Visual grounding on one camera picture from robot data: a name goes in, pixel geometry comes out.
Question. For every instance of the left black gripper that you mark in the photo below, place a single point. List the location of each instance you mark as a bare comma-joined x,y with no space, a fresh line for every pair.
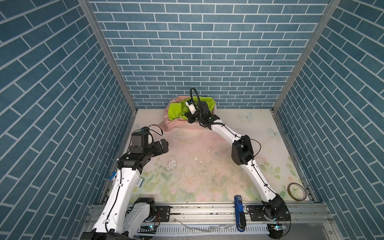
159,150

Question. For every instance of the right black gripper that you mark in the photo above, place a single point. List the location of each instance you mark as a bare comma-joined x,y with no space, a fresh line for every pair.
189,117

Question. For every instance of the neon green shorts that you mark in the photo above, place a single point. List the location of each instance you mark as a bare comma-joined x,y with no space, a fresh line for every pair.
177,107

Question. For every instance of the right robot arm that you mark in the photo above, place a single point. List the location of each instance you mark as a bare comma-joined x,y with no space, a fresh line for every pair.
242,155

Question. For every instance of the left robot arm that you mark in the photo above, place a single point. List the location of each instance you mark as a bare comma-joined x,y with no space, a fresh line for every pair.
114,223

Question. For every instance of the pink shorts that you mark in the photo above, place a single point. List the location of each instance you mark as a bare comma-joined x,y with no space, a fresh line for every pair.
166,125

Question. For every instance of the blue handheld tool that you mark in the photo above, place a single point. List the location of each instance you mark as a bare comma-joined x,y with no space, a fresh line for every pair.
240,214

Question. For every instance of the brown tape roll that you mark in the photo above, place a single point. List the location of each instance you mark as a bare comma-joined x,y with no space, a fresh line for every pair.
297,192

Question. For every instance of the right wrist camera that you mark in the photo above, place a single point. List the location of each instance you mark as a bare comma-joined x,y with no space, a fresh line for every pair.
191,106

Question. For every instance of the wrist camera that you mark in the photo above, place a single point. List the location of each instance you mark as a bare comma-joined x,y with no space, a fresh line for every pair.
140,138
191,106

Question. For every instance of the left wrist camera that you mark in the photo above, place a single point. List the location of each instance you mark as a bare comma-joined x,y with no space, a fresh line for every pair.
140,138

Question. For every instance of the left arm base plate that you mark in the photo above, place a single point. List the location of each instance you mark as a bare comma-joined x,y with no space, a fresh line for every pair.
162,214

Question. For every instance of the aluminium front rail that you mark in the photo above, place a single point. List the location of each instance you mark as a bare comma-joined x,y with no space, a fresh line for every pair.
224,213

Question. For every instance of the white slotted cable duct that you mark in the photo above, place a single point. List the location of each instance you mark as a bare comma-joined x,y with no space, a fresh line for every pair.
179,230

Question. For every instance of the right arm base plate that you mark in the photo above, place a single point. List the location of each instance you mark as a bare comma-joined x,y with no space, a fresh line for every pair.
258,214

